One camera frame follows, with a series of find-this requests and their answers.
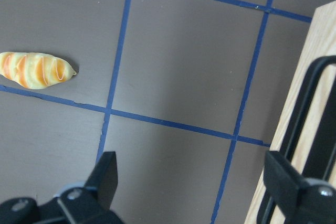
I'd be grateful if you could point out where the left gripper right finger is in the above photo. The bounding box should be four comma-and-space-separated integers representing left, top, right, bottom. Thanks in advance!
263, 150, 336, 210

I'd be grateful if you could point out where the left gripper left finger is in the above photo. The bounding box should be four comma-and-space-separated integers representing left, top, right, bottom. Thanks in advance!
84, 151, 118, 208

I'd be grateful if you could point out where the black drawer handle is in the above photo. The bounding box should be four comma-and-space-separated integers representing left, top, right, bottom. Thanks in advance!
257, 56, 335, 223

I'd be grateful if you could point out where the toy bread loaf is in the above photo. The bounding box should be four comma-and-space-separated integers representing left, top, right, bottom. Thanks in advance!
1, 52, 77, 90

